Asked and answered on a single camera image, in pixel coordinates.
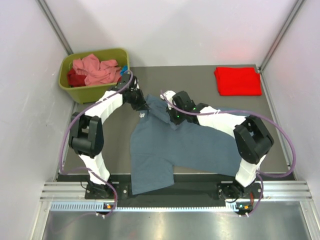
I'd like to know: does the blue-grey t-shirt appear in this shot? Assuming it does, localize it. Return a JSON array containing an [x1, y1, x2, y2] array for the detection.
[[130, 95, 241, 195]]

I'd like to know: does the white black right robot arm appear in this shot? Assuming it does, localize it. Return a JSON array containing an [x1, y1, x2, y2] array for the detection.
[[160, 90, 274, 200]]

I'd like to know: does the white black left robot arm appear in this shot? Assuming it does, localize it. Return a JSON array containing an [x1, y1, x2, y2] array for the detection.
[[68, 70, 149, 200]]

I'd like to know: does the bright blue t-shirt in bin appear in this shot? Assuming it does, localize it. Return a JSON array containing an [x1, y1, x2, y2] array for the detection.
[[120, 65, 128, 76]]

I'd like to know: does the pink t-shirt in bin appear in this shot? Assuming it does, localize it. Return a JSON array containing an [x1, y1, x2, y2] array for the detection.
[[72, 54, 122, 87]]

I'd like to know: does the olive green plastic bin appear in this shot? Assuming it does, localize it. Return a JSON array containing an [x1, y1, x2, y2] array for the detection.
[[58, 48, 130, 104]]

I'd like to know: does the dark red t-shirt in bin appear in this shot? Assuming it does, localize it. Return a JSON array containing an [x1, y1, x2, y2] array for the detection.
[[66, 68, 86, 88]]

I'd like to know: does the folded red t-shirt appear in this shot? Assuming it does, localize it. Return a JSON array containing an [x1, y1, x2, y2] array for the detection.
[[214, 66, 262, 97]]

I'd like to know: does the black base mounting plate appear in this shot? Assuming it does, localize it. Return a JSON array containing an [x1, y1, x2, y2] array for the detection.
[[84, 173, 263, 202]]

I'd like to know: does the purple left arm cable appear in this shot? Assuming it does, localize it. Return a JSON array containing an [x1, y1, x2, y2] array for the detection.
[[48, 69, 135, 235]]

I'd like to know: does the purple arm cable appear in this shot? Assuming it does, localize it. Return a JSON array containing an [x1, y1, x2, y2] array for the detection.
[[159, 92, 298, 218], [48, 69, 135, 235]]

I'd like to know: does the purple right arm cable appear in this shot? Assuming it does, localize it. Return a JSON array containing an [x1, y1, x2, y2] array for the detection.
[[159, 92, 298, 218]]

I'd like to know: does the left corner aluminium post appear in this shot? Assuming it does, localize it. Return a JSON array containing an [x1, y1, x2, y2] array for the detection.
[[35, 0, 74, 55]]

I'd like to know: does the corner aluminium post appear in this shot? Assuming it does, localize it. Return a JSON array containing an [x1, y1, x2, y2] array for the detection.
[[258, 0, 306, 73], [35, 0, 74, 55]]

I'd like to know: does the white slotted cable duct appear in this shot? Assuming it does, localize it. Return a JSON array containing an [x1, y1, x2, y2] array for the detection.
[[49, 201, 253, 213]]

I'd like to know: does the aluminium extrusion rail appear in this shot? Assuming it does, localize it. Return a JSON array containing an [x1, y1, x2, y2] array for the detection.
[[40, 180, 312, 202]]

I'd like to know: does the right corner aluminium post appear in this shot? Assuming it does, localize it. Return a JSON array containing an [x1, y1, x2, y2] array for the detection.
[[258, 0, 306, 73]]

